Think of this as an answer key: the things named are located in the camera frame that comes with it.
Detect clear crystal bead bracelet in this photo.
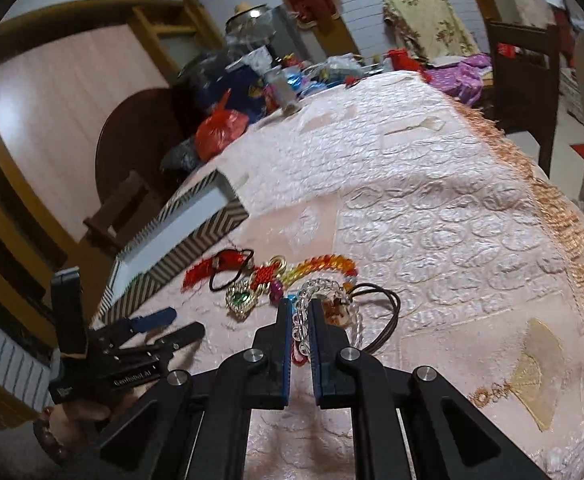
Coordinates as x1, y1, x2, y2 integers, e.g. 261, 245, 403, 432
292, 277, 363, 357

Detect clear plastic bag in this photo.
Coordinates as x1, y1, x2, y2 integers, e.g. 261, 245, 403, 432
322, 55, 369, 82

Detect purple bedding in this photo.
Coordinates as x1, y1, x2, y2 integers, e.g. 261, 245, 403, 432
426, 52, 496, 107

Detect red plastic bag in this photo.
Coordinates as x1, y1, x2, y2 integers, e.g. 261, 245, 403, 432
194, 89, 250, 161

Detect brown bead wrist bracelet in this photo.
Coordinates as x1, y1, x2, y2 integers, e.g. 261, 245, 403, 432
34, 406, 73, 464

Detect beige floral cloth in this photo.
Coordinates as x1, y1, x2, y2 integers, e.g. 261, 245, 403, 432
383, 0, 481, 61

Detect small red tassel ornament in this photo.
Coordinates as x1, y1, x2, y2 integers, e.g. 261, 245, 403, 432
184, 249, 255, 293

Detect white paper gift bag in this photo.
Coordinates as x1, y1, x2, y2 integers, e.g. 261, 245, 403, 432
226, 45, 273, 77

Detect rainbow bead bracelet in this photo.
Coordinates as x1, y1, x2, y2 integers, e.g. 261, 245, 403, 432
271, 255, 359, 307

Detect large black plastic bag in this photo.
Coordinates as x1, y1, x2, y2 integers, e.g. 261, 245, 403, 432
178, 50, 245, 111

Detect red knot ornament gold rings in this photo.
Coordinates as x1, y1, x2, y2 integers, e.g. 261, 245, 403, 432
252, 255, 309, 368

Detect black hair tie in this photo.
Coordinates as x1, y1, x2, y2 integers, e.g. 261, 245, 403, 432
209, 260, 255, 292

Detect red gift bag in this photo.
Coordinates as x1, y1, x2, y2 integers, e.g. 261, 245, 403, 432
384, 47, 433, 84

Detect dark wooden chair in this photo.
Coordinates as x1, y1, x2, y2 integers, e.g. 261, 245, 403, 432
82, 170, 167, 257
484, 20, 564, 179

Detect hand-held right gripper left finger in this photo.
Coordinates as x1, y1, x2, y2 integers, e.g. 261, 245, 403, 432
72, 300, 293, 480

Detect brown cord amber pendant necklace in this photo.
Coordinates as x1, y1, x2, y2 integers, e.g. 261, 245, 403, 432
322, 282, 403, 356

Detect wooden wardrobe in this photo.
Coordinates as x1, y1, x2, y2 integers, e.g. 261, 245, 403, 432
0, 0, 223, 281

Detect metal pot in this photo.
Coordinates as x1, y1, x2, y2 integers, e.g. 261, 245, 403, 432
224, 2, 273, 37

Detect round brown wooden tabletop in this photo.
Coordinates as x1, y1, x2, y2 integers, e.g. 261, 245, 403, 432
94, 87, 193, 241

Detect striped jewelry box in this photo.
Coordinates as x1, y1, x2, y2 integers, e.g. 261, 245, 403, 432
92, 170, 250, 328

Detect pink embossed fringed tablecloth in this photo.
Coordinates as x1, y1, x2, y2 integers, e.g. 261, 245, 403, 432
46, 70, 584, 480

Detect blue shopping bag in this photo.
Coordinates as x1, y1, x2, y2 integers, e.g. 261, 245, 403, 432
207, 67, 267, 126

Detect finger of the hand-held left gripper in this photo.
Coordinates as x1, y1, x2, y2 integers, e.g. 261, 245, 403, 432
122, 308, 177, 336
154, 322, 207, 358

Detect person's left hand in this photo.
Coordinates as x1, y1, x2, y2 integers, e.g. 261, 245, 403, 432
46, 392, 137, 426

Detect glass jar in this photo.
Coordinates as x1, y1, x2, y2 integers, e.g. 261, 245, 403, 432
267, 67, 301, 114

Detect small black plastic bag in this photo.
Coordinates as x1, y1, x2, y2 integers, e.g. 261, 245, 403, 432
161, 137, 207, 175

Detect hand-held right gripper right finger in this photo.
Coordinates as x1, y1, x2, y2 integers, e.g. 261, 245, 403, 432
311, 300, 548, 480

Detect green gem pendant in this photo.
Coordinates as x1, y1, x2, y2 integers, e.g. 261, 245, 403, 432
226, 282, 260, 318

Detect white radiator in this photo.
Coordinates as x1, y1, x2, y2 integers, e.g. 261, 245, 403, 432
0, 299, 53, 407

